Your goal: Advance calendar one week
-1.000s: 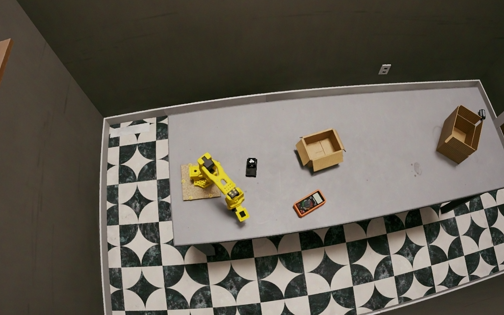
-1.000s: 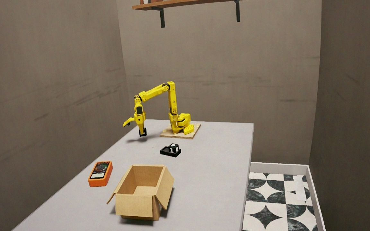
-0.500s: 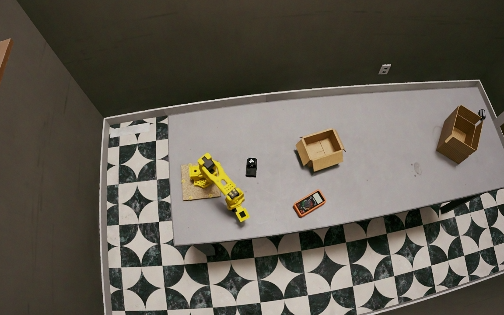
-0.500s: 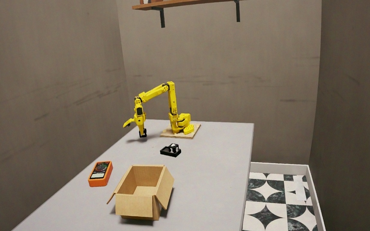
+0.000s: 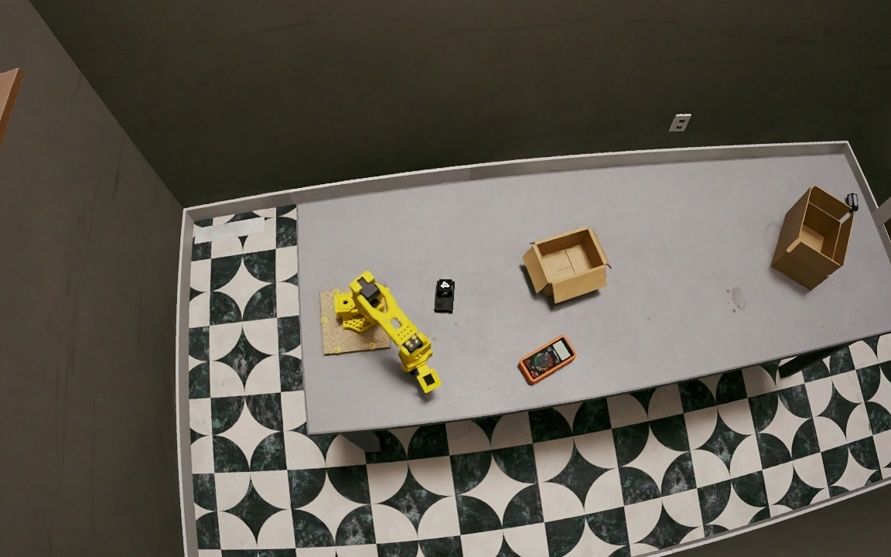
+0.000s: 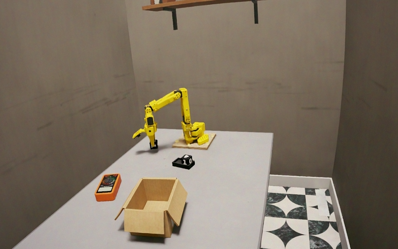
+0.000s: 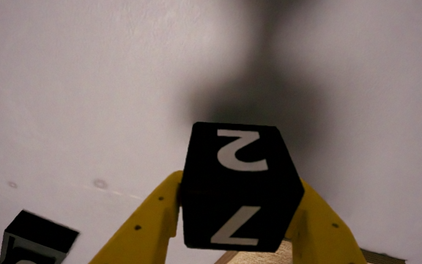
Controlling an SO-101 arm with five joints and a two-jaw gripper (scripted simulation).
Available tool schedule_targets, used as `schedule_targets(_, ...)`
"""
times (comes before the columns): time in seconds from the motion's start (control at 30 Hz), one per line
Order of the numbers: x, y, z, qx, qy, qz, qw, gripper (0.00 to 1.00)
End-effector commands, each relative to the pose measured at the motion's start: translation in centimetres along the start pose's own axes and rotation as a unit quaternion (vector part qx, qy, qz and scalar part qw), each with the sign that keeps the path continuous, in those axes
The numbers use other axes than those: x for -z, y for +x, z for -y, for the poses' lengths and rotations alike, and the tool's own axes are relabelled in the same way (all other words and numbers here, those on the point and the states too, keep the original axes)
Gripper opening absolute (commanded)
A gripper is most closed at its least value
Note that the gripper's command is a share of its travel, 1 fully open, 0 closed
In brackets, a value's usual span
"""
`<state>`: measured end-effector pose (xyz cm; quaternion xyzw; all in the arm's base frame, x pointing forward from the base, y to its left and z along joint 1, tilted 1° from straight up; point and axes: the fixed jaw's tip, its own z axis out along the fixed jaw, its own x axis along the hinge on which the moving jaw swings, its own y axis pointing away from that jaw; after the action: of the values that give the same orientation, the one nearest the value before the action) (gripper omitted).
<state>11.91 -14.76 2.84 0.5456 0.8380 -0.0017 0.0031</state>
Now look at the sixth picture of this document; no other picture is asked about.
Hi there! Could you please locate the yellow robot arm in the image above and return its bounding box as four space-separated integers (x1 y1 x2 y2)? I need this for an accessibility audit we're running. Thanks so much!
144 88 209 145

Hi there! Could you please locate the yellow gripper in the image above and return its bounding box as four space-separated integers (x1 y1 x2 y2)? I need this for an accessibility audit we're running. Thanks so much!
133 122 157 147

